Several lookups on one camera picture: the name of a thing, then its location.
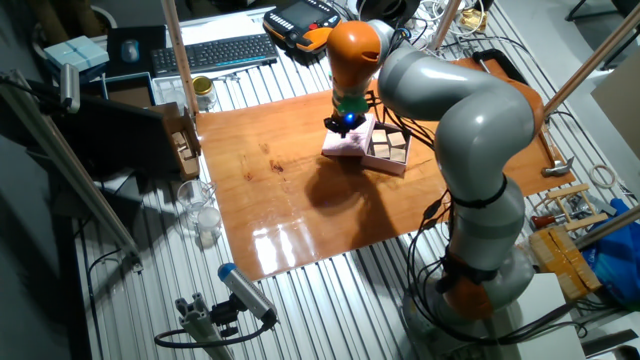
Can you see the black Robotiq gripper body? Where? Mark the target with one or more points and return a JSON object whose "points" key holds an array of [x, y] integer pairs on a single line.
{"points": [[342, 122]]}

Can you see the pink gift box base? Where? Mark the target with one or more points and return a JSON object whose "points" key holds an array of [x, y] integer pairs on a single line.
{"points": [[382, 166]]}

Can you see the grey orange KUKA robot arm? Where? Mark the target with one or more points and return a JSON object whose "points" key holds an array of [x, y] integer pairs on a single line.
{"points": [[475, 125]]}

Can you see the brown cardboard box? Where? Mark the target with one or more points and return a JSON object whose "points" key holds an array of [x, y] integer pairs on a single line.
{"points": [[172, 112]]}

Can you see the light blue gift box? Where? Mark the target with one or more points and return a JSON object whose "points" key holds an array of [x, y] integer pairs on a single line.
{"points": [[75, 52]]}

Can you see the small wooden block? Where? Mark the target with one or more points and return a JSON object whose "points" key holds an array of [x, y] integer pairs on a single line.
{"points": [[398, 155], [397, 139], [179, 138], [186, 151], [379, 136], [381, 151]]}

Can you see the glossy wooden board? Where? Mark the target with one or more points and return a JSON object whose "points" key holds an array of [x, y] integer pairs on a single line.
{"points": [[280, 210]]}

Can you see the blue round tape roll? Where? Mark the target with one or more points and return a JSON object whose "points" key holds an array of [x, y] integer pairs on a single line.
{"points": [[404, 34]]}

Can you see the orange black teach pendant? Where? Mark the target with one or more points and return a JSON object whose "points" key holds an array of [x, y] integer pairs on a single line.
{"points": [[300, 20]]}

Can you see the black filament spool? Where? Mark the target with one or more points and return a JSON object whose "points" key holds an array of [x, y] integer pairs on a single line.
{"points": [[390, 7]]}

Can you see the glass jar yellow lid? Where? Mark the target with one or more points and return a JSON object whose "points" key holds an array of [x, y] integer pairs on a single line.
{"points": [[204, 95]]}

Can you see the wooden pole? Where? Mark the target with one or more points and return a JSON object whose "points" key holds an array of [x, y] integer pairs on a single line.
{"points": [[610, 225], [600, 50], [180, 60], [445, 25]]}

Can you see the black computer keyboard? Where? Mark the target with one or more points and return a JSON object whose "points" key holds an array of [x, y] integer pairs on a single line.
{"points": [[215, 55]]}

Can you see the white paper sheets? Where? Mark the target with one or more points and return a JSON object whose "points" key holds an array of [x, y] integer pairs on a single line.
{"points": [[220, 27]]}

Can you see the small clear plastic cup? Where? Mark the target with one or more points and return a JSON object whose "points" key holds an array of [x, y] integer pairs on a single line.
{"points": [[209, 225]]}

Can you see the clear plastic beaker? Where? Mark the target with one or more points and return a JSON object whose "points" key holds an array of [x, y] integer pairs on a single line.
{"points": [[192, 197]]}

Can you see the brass metal fitting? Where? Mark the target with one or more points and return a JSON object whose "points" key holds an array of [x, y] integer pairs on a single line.
{"points": [[472, 20]]}

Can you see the black bar clamp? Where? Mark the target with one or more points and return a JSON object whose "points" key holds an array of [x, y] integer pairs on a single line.
{"points": [[500, 57]]}

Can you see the clear plastic tray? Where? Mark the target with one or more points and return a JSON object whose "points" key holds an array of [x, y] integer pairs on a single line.
{"points": [[170, 92]]}

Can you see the dark blue tray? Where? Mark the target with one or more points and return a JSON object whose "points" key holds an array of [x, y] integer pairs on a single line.
{"points": [[130, 92]]}

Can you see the grey computer mouse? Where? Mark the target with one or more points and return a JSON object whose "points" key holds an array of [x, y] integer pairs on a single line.
{"points": [[130, 51]]}

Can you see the black monitor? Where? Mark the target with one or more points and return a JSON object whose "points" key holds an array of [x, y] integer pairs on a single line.
{"points": [[115, 135]]}

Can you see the black mouse pad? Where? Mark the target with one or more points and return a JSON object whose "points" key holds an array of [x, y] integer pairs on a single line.
{"points": [[115, 65]]}

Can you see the aluminium profile stand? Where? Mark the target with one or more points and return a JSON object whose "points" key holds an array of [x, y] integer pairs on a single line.
{"points": [[200, 330]]}

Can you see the yellow cardboard stack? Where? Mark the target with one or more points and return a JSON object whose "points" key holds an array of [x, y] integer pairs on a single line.
{"points": [[565, 260]]}

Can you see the blue plastic bag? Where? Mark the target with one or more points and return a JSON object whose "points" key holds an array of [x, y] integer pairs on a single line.
{"points": [[620, 265]]}

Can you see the green gripper mount flange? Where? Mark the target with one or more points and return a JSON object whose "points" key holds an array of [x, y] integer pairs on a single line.
{"points": [[352, 104]]}

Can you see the silver camera blue end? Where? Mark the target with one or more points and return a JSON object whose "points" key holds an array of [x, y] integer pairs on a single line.
{"points": [[245, 290]]}

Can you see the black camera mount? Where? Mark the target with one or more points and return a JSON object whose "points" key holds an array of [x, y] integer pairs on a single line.
{"points": [[225, 315]]}

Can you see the small wooden frame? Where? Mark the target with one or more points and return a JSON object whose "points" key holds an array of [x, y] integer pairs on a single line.
{"points": [[567, 191]]}

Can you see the long silver frame bar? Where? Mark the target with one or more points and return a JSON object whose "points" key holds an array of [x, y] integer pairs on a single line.
{"points": [[75, 170]]}

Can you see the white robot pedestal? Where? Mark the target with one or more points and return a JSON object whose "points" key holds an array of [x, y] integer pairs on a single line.
{"points": [[545, 320]]}

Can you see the silver depth camera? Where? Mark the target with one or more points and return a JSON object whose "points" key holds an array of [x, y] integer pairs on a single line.
{"points": [[70, 87]]}

